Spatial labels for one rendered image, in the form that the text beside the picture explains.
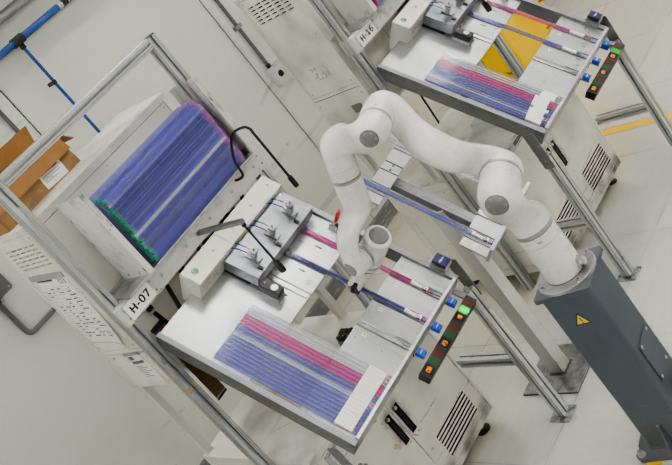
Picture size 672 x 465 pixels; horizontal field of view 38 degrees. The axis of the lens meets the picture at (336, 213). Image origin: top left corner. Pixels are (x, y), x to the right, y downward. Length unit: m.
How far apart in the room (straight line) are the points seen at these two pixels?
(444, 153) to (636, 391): 0.97
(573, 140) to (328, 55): 1.17
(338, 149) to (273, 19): 1.39
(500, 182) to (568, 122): 1.76
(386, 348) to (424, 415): 0.53
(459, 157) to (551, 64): 1.37
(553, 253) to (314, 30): 1.56
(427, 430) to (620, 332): 0.90
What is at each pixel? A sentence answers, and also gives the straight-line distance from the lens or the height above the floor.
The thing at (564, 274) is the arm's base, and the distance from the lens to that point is 2.85.
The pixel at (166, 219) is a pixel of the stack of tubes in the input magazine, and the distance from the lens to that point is 3.09.
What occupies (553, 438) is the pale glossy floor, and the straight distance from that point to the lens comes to 3.58.
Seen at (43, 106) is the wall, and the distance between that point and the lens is 4.68.
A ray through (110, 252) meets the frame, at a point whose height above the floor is 1.50.
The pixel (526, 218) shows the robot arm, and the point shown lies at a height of 0.96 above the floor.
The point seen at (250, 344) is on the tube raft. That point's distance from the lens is 3.03.
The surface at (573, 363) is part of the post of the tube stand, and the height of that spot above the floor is 0.01.
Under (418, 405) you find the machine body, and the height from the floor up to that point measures 0.36.
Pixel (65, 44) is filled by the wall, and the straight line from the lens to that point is 4.82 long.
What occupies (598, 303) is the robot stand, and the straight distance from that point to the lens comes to 2.87.
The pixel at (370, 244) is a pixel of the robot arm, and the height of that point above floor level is 1.09.
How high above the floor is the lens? 2.21
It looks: 20 degrees down
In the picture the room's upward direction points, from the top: 39 degrees counter-clockwise
